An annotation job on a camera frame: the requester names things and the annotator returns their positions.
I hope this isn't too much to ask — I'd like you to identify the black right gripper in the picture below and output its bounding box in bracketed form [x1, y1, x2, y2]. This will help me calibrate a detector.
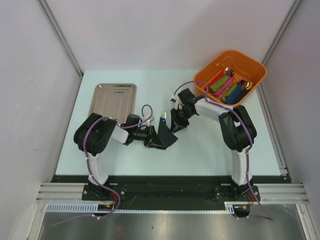
[170, 107, 194, 133]

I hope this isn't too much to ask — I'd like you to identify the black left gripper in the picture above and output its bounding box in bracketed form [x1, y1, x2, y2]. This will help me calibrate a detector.
[132, 125, 165, 148]

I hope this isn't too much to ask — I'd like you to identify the black paper napkin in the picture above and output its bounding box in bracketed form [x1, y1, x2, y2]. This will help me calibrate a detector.
[158, 119, 178, 150]

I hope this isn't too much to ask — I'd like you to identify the iridescent rainbow fork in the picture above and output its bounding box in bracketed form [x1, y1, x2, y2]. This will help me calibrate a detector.
[160, 111, 167, 122]

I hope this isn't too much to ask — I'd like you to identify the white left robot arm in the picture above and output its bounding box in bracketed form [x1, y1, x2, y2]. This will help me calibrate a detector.
[73, 113, 167, 200]

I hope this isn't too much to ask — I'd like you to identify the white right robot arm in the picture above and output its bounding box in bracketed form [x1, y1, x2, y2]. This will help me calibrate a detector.
[170, 88, 257, 201]

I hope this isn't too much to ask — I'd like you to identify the green rolled napkin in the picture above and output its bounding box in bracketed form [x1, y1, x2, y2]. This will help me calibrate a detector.
[210, 75, 230, 93]

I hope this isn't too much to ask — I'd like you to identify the blue rolled napkin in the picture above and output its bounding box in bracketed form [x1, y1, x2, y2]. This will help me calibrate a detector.
[224, 84, 243, 105]

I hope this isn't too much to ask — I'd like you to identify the silver metal tray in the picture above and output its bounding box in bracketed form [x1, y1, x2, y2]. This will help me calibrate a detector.
[89, 83, 137, 125]

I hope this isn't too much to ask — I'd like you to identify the orange plastic bin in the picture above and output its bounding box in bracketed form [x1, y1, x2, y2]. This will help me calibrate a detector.
[193, 50, 267, 107]

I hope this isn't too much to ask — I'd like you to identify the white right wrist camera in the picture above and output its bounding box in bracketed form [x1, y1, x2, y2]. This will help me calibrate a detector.
[170, 95, 183, 110]

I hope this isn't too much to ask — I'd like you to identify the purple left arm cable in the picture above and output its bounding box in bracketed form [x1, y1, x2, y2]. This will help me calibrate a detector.
[48, 103, 154, 227]

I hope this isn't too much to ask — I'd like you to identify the white cable duct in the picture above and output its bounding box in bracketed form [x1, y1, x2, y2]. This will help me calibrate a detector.
[46, 201, 253, 215]

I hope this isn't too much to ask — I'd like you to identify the aluminium frame profile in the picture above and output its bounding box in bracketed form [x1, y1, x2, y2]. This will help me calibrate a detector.
[254, 182, 311, 205]

